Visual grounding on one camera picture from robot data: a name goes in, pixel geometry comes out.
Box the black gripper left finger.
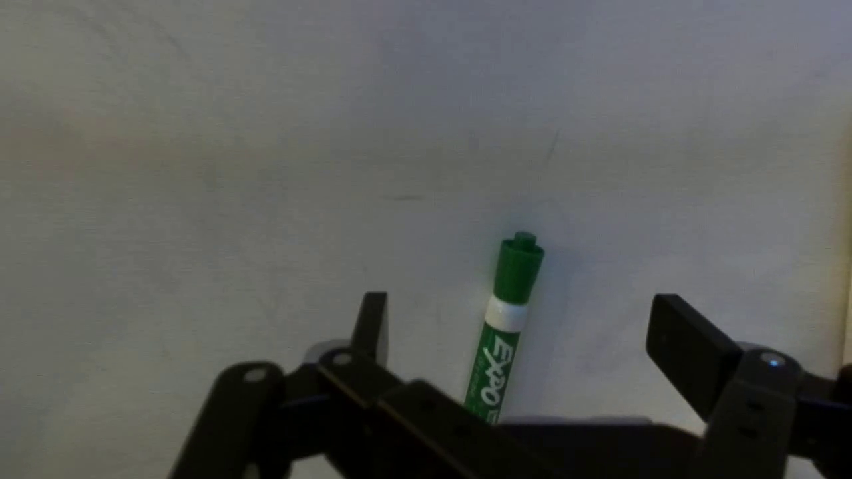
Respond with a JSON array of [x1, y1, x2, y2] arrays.
[[348, 291, 395, 364]]

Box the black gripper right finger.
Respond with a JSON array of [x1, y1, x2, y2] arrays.
[[644, 293, 745, 427]]

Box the green Expo marker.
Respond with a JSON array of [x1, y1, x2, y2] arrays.
[[463, 229, 549, 427]]

